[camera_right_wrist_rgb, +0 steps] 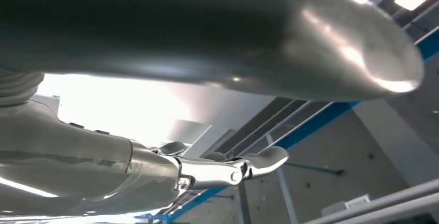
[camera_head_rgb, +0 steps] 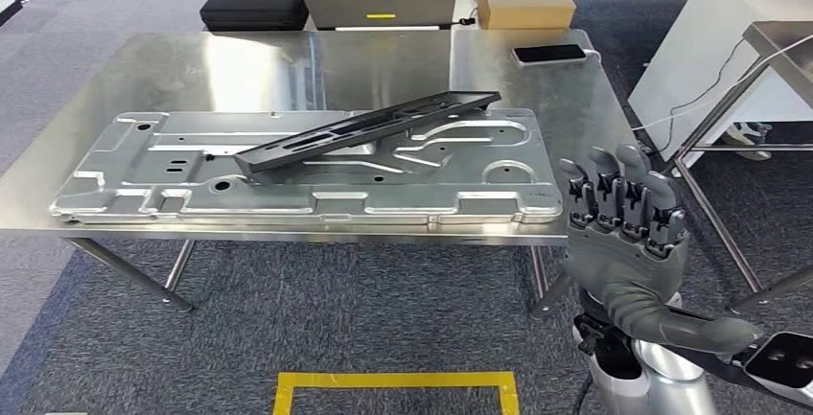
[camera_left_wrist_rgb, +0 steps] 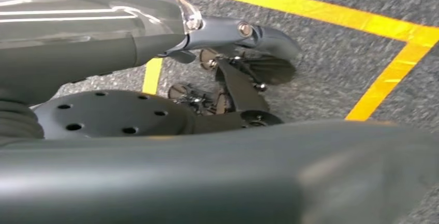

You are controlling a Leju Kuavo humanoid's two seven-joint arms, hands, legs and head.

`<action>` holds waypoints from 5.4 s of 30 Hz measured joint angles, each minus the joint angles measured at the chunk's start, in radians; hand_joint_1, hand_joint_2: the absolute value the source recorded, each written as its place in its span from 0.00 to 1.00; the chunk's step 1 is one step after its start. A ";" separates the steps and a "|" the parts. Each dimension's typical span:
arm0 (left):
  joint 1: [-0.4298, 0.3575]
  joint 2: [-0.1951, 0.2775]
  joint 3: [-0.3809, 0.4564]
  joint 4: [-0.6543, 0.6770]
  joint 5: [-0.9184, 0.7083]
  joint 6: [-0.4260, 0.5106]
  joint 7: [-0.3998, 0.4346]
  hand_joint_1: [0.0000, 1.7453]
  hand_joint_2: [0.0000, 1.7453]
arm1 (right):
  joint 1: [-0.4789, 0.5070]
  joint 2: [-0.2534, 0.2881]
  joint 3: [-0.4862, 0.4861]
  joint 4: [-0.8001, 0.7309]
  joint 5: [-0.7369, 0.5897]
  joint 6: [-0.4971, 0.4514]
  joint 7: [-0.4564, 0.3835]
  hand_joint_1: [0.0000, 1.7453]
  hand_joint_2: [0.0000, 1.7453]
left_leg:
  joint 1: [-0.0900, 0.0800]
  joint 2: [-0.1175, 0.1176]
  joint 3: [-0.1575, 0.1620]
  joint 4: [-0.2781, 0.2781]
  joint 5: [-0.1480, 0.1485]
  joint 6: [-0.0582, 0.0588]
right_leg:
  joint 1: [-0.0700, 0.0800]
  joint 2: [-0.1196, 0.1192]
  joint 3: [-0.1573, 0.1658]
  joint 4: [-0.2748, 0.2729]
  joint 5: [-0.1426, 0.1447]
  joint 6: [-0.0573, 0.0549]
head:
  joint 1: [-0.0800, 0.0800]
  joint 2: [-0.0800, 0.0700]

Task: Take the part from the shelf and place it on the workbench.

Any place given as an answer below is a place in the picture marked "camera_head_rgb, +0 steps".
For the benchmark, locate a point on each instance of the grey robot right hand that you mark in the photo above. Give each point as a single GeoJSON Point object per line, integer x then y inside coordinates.
{"type": "Point", "coordinates": [629, 260]}

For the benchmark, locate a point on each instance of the black plastic panel part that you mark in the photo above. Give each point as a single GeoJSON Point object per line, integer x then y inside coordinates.
{"type": "Point", "coordinates": [355, 133]}

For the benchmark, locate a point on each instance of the stainless steel workbench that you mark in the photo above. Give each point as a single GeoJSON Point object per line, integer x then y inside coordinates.
{"type": "Point", "coordinates": [775, 56]}
{"type": "Point", "coordinates": [254, 69]}

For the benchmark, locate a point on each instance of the stamped sheet metal panel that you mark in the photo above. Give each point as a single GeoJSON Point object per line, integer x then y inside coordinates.
{"type": "Point", "coordinates": [444, 177]}

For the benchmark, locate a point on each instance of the black smartphone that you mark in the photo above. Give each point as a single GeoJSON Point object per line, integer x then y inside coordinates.
{"type": "Point", "coordinates": [549, 54]}

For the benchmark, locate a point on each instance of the white side panel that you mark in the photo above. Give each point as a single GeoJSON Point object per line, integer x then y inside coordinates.
{"type": "Point", "coordinates": [711, 50]}

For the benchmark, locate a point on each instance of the brown cardboard box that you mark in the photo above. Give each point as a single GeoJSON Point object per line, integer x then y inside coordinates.
{"type": "Point", "coordinates": [524, 4]}

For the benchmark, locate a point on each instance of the grey laptop computer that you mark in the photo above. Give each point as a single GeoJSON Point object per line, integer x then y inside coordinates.
{"type": "Point", "coordinates": [375, 6]}

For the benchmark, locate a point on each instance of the yellow floor tape square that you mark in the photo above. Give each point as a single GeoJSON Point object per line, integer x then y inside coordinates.
{"type": "Point", "coordinates": [286, 393]}

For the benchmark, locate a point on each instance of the black zippered carry case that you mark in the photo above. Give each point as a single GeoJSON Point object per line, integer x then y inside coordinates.
{"type": "Point", "coordinates": [254, 9]}

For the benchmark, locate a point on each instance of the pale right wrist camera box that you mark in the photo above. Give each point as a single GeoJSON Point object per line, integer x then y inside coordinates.
{"type": "Point", "coordinates": [781, 364]}

